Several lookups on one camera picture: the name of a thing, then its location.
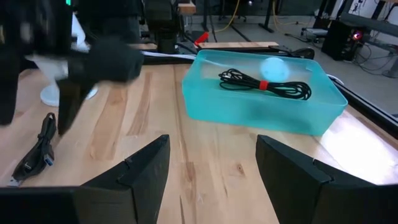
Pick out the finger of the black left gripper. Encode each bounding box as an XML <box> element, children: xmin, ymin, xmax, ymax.
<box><xmin>57</xmin><ymin>79</ymin><xmax>94</xmax><ymax>136</ymax></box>
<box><xmin>0</xmin><ymin>55</ymin><xmax>21</xmax><ymax>126</ymax></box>

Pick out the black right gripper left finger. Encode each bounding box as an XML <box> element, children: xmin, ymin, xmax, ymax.
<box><xmin>0</xmin><ymin>134</ymin><xmax>171</xmax><ymax>224</ymax></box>

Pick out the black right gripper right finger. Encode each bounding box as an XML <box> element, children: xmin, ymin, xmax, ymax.
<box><xmin>256</xmin><ymin>134</ymin><xmax>398</xmax><ymax>224</ymax></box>

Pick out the teal plastic bin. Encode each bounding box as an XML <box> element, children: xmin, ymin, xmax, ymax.
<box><xmin>182</xmin><ymin>49</ymin><xmax>348</xmax><ymax>136</ymax></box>

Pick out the white stand with round base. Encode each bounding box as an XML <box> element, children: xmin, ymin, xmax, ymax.
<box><xmin>24</xmin><ymin>12</ymin><xmax>99</xmax><ymax>107</ymax></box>

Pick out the white ball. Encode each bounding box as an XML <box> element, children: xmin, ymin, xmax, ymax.
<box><xmin>260</xmin><ymin>57</ymin><xmax>290</xmax><ymax>82</ymax></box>

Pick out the black computer tower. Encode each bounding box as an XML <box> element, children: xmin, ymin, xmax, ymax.
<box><xmin>322</xmin><ymin>20</ymin><xmax>364</xmax><ymax>62</ymax></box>

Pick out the grey desk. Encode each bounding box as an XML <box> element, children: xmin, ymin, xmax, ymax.
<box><xmin>340</xmin><ymin>12</ymin><xmax>398</xmax><ymax>40</ymax></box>

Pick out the black USB cable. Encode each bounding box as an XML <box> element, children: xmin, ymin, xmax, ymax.
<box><xmin>6</xmin><ymin>112</ymin><xmax>58</xmax><ymax>187</ymax></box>

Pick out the red clamp handle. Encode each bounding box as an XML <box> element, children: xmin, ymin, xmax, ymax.
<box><xmin>194</xmin><ymin>32</ymin><xmax>210</xmax><ymax>47</ymax></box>

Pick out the yellow floor cable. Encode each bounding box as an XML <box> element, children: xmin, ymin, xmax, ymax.
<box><xmin>214</xmin><ymin>0</ymin><xmax>241</xmax><ymax>34</ymax></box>

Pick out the black cable with red tie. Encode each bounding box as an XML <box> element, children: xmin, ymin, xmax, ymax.
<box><xmin>218</xmin><ymin>68</ymin><xmax>313</xmax><ymax>101</ymax></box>

